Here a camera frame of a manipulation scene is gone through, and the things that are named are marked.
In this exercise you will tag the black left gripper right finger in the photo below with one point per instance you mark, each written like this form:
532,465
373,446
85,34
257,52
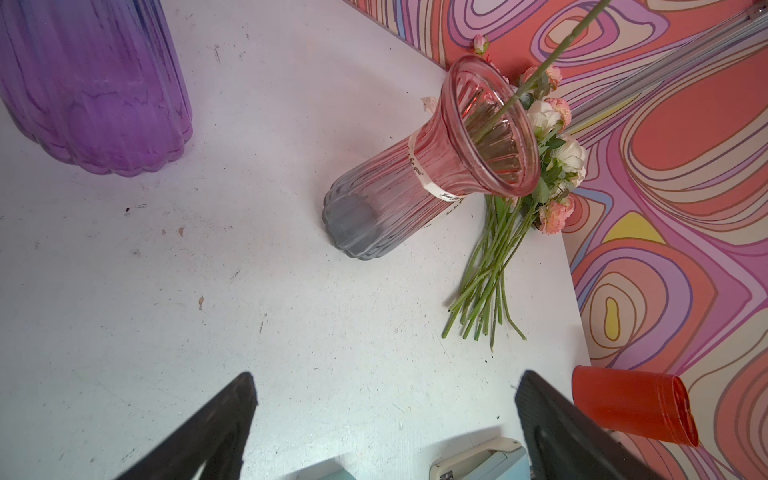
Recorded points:
563,443

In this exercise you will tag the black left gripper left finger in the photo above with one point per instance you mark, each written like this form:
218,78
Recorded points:
210,444

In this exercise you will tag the pink grey glass vase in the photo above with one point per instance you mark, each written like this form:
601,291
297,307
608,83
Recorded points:
463,149

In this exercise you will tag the purple glass vase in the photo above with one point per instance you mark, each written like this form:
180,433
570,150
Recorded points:
96,84

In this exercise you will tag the red plastic cup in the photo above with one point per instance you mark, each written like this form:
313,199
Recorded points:
652,405

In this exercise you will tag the artificial flower bunch on table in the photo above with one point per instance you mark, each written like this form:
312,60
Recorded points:
481,303

